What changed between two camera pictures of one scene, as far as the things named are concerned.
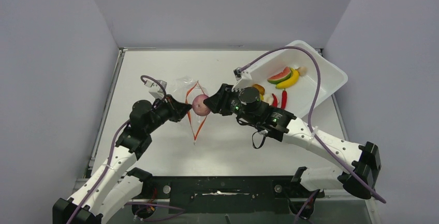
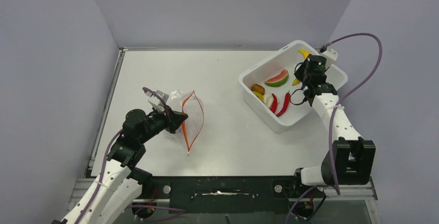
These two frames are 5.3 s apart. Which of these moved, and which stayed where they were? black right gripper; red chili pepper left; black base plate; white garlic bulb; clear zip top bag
Moved: black right gripper; clear zip top bag
Stayed: black base plate; white garlic bulb; red chili pepper left
